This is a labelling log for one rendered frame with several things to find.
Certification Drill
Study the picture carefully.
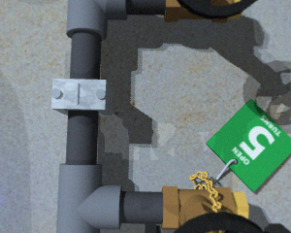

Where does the dark grey pipe with three valves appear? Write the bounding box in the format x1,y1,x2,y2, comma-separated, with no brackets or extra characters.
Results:
51,0,265,233

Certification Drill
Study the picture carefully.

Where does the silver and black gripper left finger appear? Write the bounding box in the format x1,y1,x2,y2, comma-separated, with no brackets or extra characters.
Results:
145,222,161,233

